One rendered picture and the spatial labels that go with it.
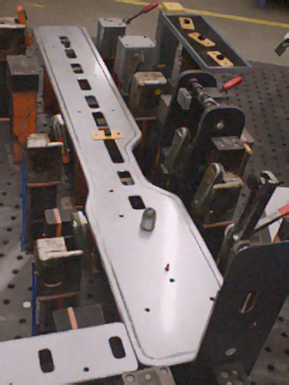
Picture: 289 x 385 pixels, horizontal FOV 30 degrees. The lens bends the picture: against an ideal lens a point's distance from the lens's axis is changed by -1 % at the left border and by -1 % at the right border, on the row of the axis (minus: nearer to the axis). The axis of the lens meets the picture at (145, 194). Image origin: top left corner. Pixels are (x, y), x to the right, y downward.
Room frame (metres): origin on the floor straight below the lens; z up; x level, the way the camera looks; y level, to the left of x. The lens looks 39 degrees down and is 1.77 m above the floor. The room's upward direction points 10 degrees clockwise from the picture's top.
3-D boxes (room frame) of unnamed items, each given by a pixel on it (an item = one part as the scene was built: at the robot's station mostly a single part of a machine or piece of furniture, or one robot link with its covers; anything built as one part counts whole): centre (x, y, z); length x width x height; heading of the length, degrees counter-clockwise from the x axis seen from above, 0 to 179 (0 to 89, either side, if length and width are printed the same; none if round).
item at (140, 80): (1.37, 0.05, 0.89); 0.13 x 0.11 x 0.38; 114
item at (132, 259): (1.17, 0.14, 1.00); 1.38 x 0.22 x 0.02; 24
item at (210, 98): (1.15, -0.10, 0.94); 0.18 x 0.13 x 0.49; 24
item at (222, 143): (1.04, -0.16, 0.91); 0.07 x 0.05 x 0.42; 114
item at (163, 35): (1.74, 0.02, 0.92); 0.08 x 0.08 x 0.44; 24
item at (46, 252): (0.70, 0.14, 0.87); 0.12 x 0.09 x 0.35; 114
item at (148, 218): (0.85, -0.02, 1.02); 0.03 x 0.03 x 0.07
